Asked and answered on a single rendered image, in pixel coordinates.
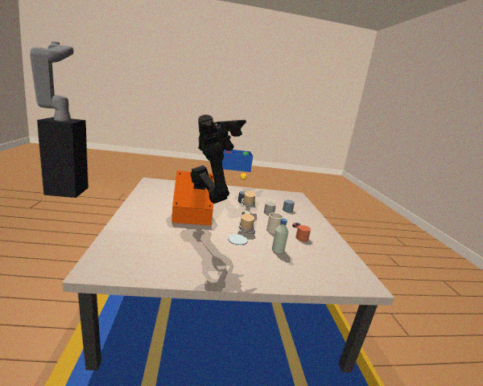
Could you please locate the orange cylinder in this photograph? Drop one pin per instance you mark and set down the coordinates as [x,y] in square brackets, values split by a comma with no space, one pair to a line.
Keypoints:
[303,233]

